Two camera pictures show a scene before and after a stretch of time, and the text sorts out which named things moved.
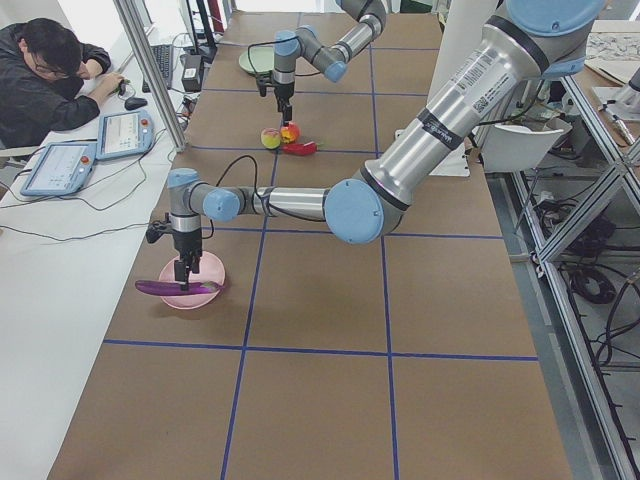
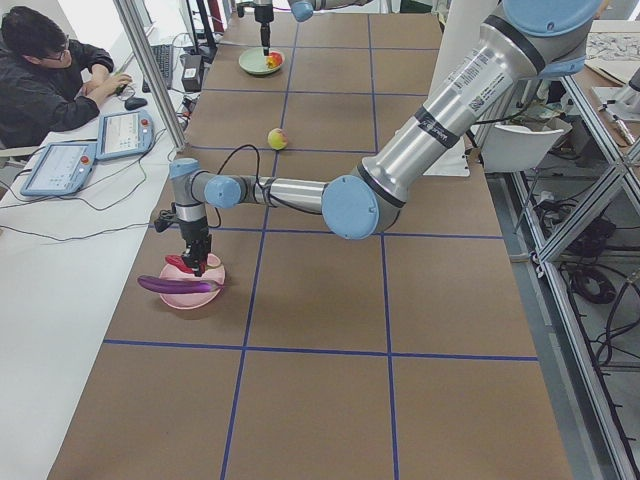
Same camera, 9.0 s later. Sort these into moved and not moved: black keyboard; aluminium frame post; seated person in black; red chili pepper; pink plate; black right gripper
Moved: red chili pepper; black right gripper
Not moved: black keyboard; aluminium frame post; seated person in black; pink plate
